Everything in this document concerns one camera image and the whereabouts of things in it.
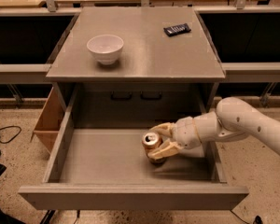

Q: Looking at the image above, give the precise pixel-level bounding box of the black floor cable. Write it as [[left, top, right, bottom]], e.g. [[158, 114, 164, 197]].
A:
[[0, 112, 22, 145]]

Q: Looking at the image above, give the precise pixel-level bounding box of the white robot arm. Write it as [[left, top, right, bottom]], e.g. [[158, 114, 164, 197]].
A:
[[147, 97, 280, 160]]

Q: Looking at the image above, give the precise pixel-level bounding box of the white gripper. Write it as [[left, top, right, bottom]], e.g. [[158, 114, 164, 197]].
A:
[[147, 117, 202, 160]]

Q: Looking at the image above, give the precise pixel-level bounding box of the orange soda can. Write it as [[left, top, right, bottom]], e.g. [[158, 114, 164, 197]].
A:
[[142, 132, 166, 164]]

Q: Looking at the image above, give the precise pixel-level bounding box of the black snack bar wrapper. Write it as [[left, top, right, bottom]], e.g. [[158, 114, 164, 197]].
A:
[[163, 23, 191, 37]]

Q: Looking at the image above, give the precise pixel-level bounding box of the white ceramic bowl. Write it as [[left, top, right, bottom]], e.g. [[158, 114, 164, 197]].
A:
[[87, 35, 124, 64]]

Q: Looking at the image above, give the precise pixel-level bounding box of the open grey top drawer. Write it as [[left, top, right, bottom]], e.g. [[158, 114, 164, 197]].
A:
[[19, 85, 248, 210]]

